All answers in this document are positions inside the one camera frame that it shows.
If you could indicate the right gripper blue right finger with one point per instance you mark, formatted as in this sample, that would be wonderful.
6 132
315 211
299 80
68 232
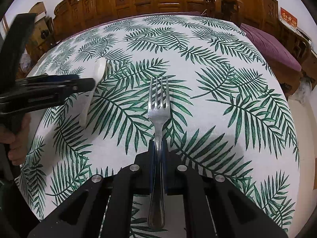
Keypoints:
165 154

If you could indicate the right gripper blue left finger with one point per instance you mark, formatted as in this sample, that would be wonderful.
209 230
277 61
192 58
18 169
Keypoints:
151 151

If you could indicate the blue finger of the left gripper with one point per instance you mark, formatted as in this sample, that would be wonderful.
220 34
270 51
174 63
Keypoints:
82 85
62 77

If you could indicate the white ceramic soup spoon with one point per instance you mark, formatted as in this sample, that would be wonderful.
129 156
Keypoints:
99 73

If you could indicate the metal fork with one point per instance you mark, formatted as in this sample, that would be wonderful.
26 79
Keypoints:
158 114

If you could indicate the person's left hand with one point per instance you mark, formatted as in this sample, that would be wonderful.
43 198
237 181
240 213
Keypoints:
17 142

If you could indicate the cardboard boxes stack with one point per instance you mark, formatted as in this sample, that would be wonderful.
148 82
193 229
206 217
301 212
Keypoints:
42 39

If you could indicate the palm leaf tablecloth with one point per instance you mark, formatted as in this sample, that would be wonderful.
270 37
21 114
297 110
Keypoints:
229 115

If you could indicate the carved wooden bench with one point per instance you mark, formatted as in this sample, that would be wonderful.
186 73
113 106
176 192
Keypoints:
74 16

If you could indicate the purple seat cushion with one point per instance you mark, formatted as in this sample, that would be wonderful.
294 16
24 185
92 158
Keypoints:
270 47

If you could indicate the carved wooden armchair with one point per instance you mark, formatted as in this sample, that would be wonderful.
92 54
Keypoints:
263 15

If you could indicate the red sign card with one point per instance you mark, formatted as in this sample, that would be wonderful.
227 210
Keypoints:
288 18

